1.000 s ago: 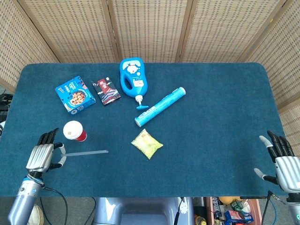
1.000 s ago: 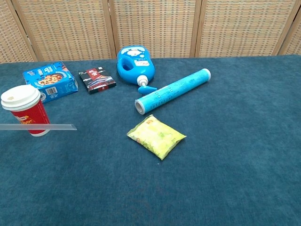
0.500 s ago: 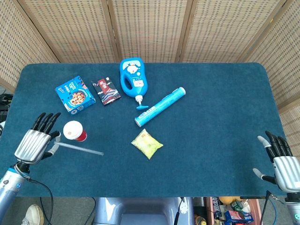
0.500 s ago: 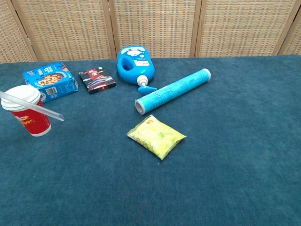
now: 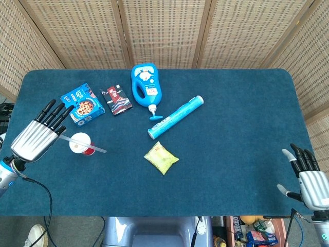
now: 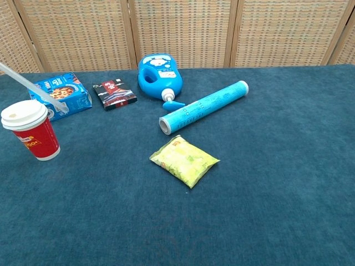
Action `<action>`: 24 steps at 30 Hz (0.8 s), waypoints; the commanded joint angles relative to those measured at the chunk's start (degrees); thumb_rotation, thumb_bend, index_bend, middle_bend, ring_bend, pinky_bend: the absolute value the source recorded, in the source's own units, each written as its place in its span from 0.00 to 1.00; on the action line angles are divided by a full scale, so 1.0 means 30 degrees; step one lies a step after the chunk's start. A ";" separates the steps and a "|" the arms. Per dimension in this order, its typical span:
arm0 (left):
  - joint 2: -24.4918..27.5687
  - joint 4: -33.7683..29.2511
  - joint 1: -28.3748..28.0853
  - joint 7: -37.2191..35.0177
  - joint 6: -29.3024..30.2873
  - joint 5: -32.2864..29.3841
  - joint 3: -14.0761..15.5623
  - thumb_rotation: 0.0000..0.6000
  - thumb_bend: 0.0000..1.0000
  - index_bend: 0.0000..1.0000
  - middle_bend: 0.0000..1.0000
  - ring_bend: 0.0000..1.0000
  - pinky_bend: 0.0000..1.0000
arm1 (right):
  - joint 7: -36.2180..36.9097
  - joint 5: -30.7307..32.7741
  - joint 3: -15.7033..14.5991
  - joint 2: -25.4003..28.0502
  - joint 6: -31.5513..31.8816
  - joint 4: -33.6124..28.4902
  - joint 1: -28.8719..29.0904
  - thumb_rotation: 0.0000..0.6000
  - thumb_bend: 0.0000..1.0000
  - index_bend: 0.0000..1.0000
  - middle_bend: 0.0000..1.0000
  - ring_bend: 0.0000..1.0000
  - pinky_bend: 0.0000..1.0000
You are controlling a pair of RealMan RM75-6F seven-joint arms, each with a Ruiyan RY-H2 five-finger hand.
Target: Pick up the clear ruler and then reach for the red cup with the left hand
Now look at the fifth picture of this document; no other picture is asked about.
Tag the woven folding screen panel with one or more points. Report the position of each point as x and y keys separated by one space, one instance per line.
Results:
x=20 y=51
x=244 y=33
x=164 y=33
x=308 y=64
x=84 y=33

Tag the yellow snack packet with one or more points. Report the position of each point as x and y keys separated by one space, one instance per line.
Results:
x=160 y=157

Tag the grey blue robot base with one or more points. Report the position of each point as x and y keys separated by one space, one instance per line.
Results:
x=154 y=231

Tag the blue pump bottle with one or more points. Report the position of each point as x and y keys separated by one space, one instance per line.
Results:
x=146 y=85

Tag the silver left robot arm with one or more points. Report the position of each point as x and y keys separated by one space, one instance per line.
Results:
x=7 y=177

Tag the red paper cup white lid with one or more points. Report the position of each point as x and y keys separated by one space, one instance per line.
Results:
x=77 y=144

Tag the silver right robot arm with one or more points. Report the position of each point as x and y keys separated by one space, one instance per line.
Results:
x=322 y=229

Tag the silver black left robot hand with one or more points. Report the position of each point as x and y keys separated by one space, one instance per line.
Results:
x=33 y=139

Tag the blue cookie box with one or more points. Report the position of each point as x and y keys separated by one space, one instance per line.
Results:
x=84 y=105

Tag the clear plastic straw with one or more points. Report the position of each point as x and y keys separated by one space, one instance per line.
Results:
x=95 y=149

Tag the black equipment beside table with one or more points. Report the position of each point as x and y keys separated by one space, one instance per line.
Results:
x=5 y=115

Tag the light blue cylindrical tube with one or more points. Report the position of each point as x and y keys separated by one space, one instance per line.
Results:
x=174 y=117

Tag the black red card box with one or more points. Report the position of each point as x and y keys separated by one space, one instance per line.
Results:
x=117 y=101

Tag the white shoe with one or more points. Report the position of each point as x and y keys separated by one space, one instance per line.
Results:
x=34 y=235

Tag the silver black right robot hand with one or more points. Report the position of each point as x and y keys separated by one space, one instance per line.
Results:
x=314 y=187

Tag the wooden crate with groceries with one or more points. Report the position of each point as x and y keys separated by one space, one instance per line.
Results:
x=257 y=234

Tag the blue felt table cover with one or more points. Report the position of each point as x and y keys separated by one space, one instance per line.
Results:
x=218 y=167

